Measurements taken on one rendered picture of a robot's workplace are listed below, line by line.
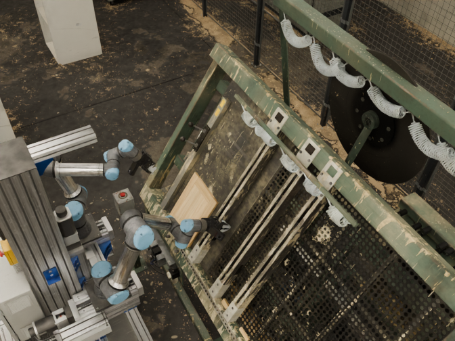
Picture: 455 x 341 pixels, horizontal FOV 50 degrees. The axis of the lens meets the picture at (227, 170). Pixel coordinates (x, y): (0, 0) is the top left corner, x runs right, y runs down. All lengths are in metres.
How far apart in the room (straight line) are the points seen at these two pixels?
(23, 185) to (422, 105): 1.93
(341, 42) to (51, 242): 1.92
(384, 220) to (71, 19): 5.02
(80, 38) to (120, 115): 1.34
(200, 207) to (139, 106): 2.81
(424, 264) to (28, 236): 1.89
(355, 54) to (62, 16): 4.38
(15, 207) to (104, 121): 3.33
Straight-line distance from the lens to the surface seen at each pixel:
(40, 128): 5.84
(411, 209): 2.58
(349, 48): 2.84
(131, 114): 5.78
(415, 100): 2.57
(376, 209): 2.34
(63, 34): 6.58
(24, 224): 2.62
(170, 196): 3.49
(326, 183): 2.48
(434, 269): 2.24
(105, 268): 2.88
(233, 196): 2.96
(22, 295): 2.98
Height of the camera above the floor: 3.64
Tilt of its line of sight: 46 degrees down
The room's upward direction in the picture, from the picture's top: 2 degrees clockwise
